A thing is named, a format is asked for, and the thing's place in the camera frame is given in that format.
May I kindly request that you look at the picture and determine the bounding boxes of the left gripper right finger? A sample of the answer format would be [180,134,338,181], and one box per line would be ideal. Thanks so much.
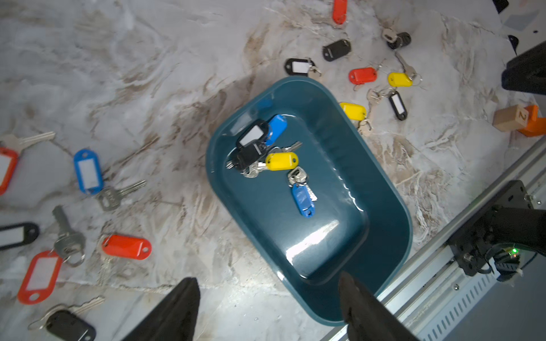
[338,271,417,341]

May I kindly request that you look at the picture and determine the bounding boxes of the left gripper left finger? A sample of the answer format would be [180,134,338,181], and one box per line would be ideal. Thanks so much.
[124,277,200,340]

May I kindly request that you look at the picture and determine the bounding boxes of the solid black tag key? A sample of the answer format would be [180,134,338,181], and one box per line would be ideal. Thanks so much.
[322,39,352,62]
[27,296,105,341]
[381,28,412,50]

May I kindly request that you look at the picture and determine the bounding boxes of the solid blue tag key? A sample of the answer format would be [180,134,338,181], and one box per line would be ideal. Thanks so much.
[287,166,316,218]

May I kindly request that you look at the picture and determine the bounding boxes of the red white label tag key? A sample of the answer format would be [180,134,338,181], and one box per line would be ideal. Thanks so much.
[17,206,85,305]

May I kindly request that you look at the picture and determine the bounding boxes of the teal plastic storage box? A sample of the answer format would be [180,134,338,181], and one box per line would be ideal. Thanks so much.
[206,76,412,326]

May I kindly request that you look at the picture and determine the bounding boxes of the yellow tag key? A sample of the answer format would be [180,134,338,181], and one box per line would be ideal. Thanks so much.
[388,52,422,88]
[339,102,373,136]
[265,142,303,171]

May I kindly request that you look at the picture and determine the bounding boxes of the black white tag key box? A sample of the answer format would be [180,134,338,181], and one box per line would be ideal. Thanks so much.
[235,119,270,149]

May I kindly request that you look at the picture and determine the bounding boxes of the light blue tag key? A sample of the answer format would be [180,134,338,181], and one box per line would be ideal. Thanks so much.
[265,115,288,146]

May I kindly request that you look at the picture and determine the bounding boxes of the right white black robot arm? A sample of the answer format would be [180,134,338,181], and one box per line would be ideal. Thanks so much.
[447,42,545,276]

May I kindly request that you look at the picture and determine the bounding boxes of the small wooden number block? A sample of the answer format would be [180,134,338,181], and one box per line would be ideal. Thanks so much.
[493,105,529,132]

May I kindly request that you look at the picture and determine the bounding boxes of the orange plastic piece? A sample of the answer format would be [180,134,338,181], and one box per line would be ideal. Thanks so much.
[518,105,546,137]

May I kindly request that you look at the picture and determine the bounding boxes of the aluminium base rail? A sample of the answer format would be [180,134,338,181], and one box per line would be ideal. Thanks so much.
[319,136,546,341]

